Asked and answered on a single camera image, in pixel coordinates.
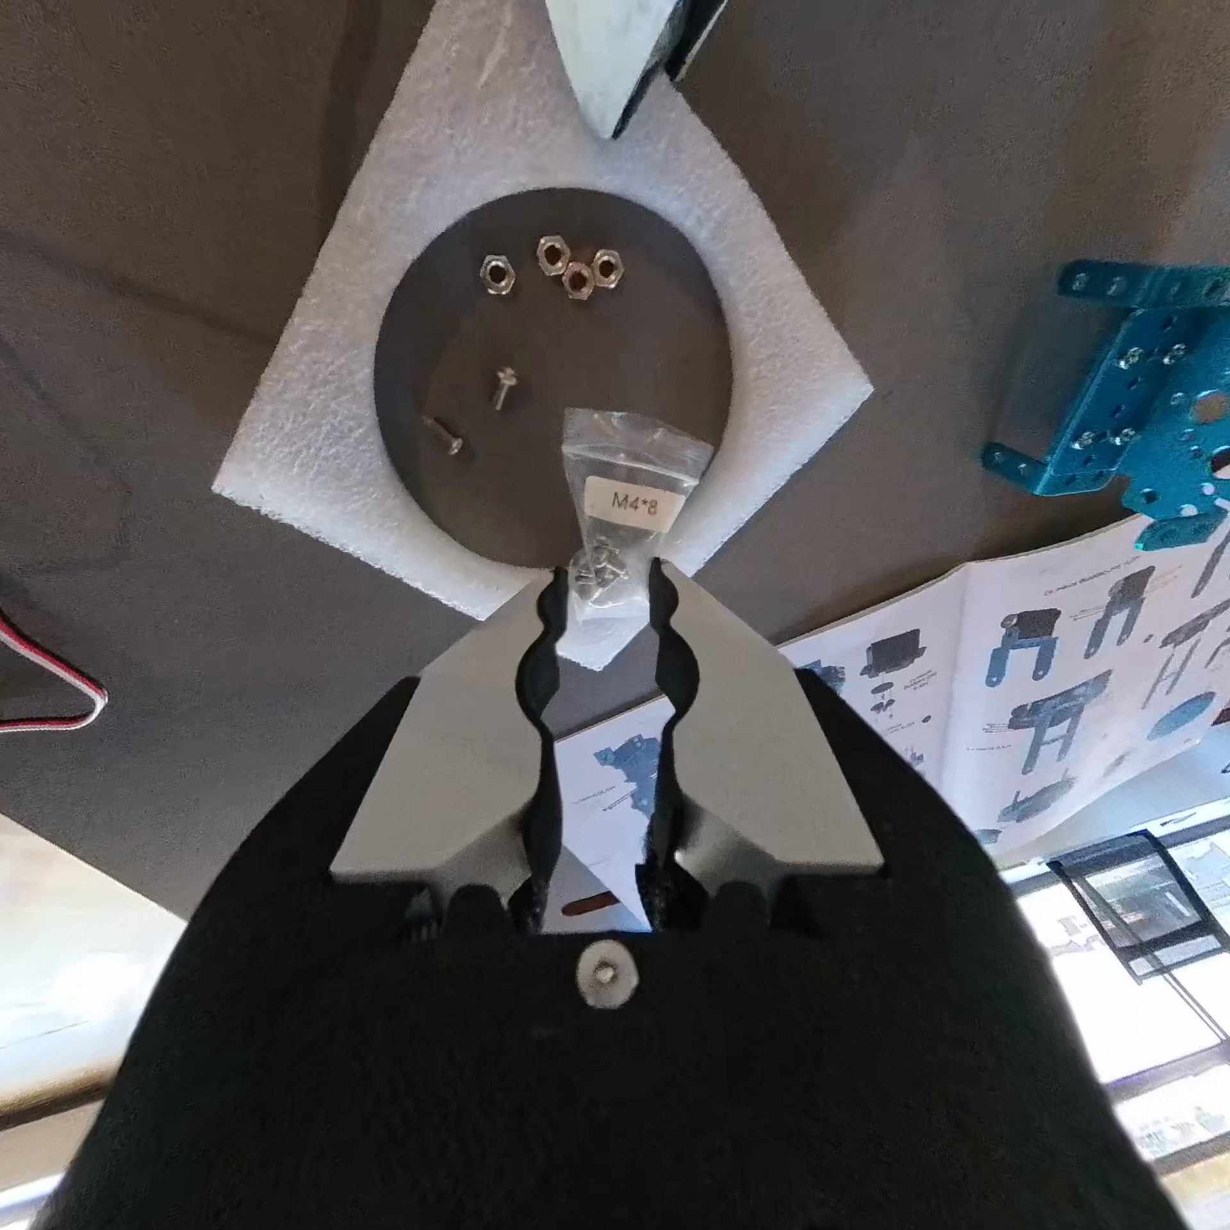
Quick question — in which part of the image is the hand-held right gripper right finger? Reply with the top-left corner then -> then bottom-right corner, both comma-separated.
638,559 -> 885,931

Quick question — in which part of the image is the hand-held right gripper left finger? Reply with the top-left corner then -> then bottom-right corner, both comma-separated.
329,566 -> 566,931

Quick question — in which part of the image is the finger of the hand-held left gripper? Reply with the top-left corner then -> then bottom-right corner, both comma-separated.
546,0 -> 682,142
667,0 -> 733,82

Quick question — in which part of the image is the clear bag of short screws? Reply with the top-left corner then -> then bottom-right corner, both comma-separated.
562,408 -> 714,628

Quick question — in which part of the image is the black servo with striped cable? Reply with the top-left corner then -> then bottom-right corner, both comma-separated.
0,604 -> 108,738

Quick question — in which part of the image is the blue metal bracket assembly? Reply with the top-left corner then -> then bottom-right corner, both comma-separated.
982,259 -> 1230,549

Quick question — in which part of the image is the dark desk with wooden edge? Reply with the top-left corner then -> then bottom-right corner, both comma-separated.
0,0 -> 1230,924

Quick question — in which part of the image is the open instruction booklet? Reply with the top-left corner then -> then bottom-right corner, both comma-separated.
557,514 -> 1230,932

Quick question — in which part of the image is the black mesh-back chair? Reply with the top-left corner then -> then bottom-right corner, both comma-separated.
1047,830 -> 1216,984

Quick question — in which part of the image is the white foam square with hole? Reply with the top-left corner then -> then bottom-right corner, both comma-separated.
210,0 -> 875,672

